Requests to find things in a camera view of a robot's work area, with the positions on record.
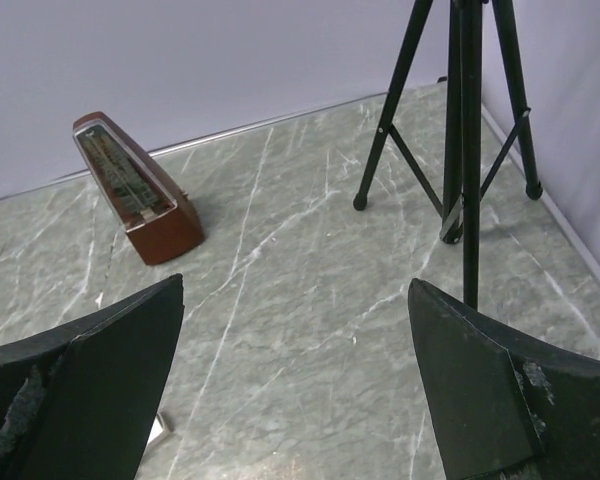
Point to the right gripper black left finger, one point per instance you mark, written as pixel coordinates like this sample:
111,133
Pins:
78,401

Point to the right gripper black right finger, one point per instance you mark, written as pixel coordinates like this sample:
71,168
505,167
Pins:
503,404

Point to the black perforated music stand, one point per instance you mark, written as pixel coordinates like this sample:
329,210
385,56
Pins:
464,186

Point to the brown wooden metronome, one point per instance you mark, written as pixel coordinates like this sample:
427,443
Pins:
157,216

